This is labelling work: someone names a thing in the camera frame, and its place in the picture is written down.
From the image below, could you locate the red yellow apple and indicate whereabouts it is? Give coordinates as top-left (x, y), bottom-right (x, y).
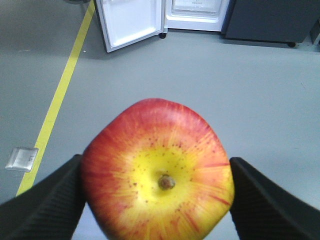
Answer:
top-left (80, 98), bottom-right (235, 240)

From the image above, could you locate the clear crisper drawer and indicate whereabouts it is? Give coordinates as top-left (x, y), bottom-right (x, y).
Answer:
top-left (172, 0), bottom-right (222, 14)

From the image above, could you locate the far steel floor box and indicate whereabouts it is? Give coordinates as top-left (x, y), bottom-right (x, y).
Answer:
top-left (5, 146), bottom-right (39, 173)

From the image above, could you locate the open white fridge door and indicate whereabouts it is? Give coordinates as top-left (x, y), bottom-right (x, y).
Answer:
top-left (94, 0), bottom-right (166, 53)

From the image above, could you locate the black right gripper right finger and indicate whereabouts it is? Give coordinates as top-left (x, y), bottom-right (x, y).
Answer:
top-left (230, 157), bottom-right (320, 240)

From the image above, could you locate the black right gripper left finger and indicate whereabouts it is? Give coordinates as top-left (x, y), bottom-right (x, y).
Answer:
top-left (0, 154), bottom-right (86, 240)

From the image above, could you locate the dark grey fridge body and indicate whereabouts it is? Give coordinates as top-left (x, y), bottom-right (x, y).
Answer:
top-left (159, 0), bottom-right (320, 48)

